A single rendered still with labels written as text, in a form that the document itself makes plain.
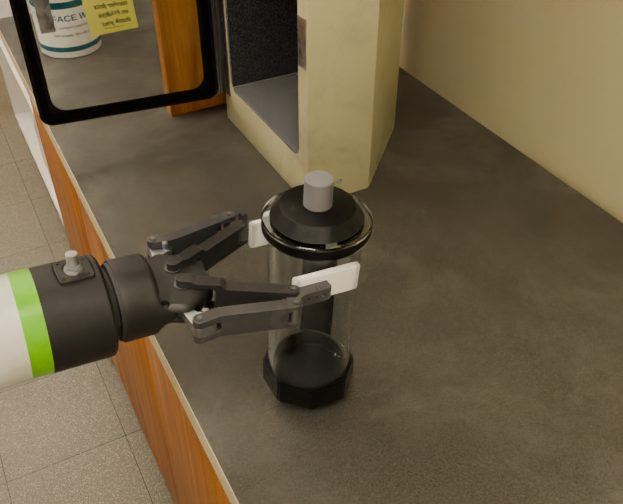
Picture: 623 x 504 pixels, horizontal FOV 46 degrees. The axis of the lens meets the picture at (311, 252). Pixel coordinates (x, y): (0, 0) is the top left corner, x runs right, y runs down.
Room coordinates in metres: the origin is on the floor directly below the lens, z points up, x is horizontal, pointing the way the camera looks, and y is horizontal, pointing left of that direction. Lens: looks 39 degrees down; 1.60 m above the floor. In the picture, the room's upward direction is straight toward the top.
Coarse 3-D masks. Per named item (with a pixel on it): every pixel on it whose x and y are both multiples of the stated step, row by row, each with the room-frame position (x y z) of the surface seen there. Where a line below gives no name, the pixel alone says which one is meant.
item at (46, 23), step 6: (36, 0) 1.07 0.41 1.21; (42, 0) 1.07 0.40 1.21; (48, 0) 1.08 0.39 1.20; (36, 6) 1.07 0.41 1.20; (42, 6) 1.07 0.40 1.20; (48, 6) 1.08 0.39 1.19; (36, 12) 1.07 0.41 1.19; (42, 12) 1.07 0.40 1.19; (48, 12) 1.08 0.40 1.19; (42, 18) 1.07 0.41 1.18; (48, 18) 1.08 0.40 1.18; (42, 24) 1.07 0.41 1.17; (48, 24) 1.08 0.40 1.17; (42, 30) 1.07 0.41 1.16; (48, 30) 1.08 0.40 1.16; (54, 30) 1.08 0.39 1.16
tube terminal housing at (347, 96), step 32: (224, 0) 1.17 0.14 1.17; (320, 0) 0.93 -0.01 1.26; (352, 0) 0.95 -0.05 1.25; (384, 0) 1.00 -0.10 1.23; (320, 32) 0.93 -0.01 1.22; (352, 32) 0.95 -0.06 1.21; (384, 32) 1.01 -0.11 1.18; (320, 64) 0.93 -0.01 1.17; (352, 64) 0.95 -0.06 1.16; (384, 64) 1.03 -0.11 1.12; (320, 96) 0.93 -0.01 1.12; (352, 96) 0.95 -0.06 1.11; (384, 96) 1.05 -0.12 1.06; (256, 128) 1.08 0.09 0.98; (320, 128) 0.93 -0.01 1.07; (352, 128) 0.95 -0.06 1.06; (384, 128) 1.07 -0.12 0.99; (288, 160) 0.98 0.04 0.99; (320, 160) 0.93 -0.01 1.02; (352, 160) 0.95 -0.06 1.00; (352, 192) 0.96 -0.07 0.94
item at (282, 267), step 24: (264, 216) 0.56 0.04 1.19; (288, 240) 0.52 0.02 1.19; (360, 240) 0.53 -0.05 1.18; (288, 264) 0.53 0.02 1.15; (312, 264) 0.52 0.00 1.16; (336, 264) 0.52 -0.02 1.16; (312, 312) 0.52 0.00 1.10; (336, 312) 0.52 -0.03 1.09; (288, 336) 0.52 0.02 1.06; (312, 336) 0.52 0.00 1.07; (336, 336) 0.53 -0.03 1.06; (288, 360) 0.52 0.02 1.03; (312, 360) 0.52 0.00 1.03; (336, 360) 0.53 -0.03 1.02; (312, 384) 0.52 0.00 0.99
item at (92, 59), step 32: (32, 0) 1.09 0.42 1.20; (64, 0) 1.10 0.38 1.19; (96, 0) 1.12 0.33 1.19; (128, 0) 1.14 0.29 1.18; (160, 0) 1.15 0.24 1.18; (192, 0) 1.17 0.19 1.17; (64, 32) 1.10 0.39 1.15; (96, 32) 1.12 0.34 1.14; (128, 32) 1.13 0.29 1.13; (160, 32) 1.15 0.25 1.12; (192, 32) 1.17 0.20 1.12; (64, 64) 1.09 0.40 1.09; (96, 64) 1.11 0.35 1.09; (128, 64) 1.13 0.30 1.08; (160, 64) 1.15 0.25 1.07; (192, 64) 1.17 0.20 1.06; (64, 96) 1.09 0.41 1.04; (96, 96) 1.11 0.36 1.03; (128, 96) 1.13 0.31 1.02
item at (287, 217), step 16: (320, 176) 0.57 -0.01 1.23; (288, 192) 0.58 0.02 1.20; (304, 192) 0.56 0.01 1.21; (320, 192) 0.55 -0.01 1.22; (336, 192) 0.59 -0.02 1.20; (272, 208) 0.57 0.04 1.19; (288, 208) 0.56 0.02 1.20; (304, 208) 0.56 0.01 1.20; (320, 208) 0.55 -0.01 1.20; (336, 208) 0.56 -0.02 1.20; (352, 208) 0.56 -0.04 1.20; (272, 224) 0.55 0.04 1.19; (288, 224) 0.54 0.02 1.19; (304, 224) 0.53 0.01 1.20; (320, 224) 0.53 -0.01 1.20; (336, 224) 0.53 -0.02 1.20; (352, 224) 0.54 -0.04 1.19; (304, 240) 0.52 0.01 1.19; (320, 240) 0.52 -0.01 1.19; (336, 240) 0.52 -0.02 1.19
